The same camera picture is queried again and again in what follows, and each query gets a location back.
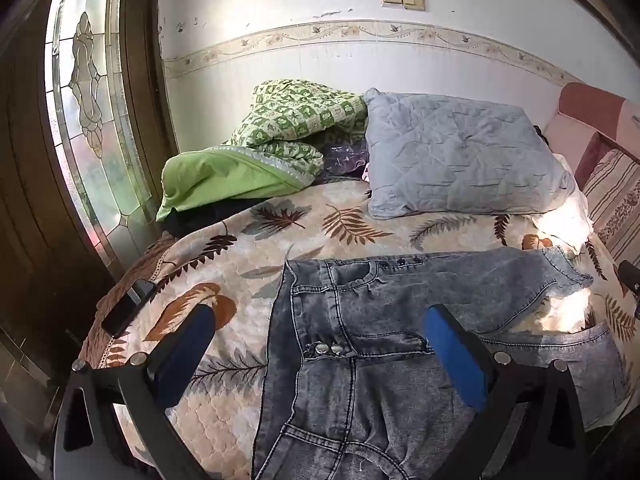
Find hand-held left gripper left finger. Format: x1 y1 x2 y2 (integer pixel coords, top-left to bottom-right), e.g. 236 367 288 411
52 303 216 480

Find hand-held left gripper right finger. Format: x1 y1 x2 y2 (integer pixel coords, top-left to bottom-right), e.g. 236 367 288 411
423 303 589 480

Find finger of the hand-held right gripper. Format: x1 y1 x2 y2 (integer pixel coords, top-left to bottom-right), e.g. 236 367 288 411
618 260 640 322

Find grey washed denim pants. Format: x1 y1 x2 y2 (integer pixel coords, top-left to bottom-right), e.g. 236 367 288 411
250 247 628 480

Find striped pink cushion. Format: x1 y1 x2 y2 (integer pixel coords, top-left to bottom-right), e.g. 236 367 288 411
582 147 640 271

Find black smartphone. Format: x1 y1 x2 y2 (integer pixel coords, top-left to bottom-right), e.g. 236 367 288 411
101 280 157 337

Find white cloth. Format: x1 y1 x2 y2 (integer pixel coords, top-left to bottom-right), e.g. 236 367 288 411
537 152 596 253

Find leaf print bedspread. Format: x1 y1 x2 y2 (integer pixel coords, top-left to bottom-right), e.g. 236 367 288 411
80 180 636 480

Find dark cloth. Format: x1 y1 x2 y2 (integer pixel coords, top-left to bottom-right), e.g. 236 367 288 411
162 200 261 236

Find pink headboard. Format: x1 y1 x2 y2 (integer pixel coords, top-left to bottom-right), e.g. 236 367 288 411
542 82 640 186

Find grey-blue quilted pillow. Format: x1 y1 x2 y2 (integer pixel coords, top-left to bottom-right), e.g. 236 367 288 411
362 87 576 221

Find purple cloth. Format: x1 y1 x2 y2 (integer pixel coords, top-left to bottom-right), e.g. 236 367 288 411
317 140 371 186

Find green patterned quilt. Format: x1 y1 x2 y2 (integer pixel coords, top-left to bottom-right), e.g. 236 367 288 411
156 79 370 223

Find wooden door with stained glass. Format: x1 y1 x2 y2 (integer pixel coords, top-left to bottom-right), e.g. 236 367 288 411
0 0 181 411

